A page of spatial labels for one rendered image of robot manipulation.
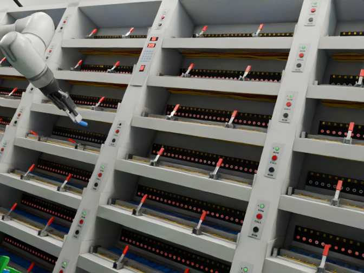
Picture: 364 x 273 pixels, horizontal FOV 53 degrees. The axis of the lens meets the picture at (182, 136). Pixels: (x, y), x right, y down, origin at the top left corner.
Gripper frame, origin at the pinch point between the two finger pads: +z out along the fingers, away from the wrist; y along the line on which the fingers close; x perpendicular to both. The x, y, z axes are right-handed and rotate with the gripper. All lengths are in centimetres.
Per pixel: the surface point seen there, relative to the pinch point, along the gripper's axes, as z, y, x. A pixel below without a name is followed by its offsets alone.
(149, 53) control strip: 2.1, -15.6, -41.7
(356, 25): 14, -98, -75
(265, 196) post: 15, -85, 10
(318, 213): 16, -102, 11
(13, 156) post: 22, 50, 17
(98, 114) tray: 11.3, 0.1, -9.8
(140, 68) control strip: 4.0, -13.9, -33.6
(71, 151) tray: 16.2, 6.8, 9.6
